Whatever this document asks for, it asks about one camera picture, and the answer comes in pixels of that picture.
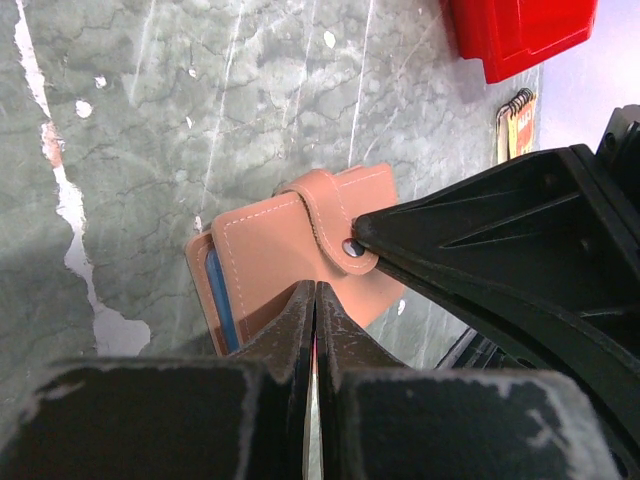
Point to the red bin with gold cards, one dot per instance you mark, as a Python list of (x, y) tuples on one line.
[(511, 36)]

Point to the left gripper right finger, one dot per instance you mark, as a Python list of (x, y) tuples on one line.
[(381, 419)]

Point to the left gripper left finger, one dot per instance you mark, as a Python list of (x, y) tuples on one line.
[(243, 416)]

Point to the orange spiral notebook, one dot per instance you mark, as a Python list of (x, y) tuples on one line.
[(515, 126)]

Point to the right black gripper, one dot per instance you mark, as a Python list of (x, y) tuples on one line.
[(540, 254)]

